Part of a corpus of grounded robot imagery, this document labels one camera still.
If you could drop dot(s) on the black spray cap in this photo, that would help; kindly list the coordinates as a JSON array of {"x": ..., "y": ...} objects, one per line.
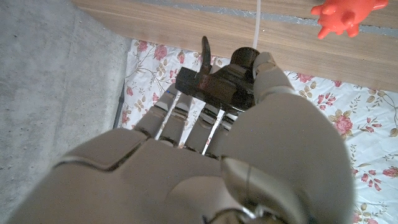
[{"x": 224, "y": 87}]

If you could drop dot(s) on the black backdrop stand pole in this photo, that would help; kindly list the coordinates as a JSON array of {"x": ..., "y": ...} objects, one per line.
[{"x": 119, "y": 107}]

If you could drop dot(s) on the floral backdrop cloth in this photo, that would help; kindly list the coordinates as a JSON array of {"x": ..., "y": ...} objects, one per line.
[{"x": 357, "y": 109}]

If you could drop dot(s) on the red spiky stress ball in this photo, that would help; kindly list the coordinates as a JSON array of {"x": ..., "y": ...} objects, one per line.
[{"x": 345, "y": 15}]

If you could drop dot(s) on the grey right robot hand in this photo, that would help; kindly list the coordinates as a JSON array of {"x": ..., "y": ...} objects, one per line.
[{"x": 186, "y": 180}]

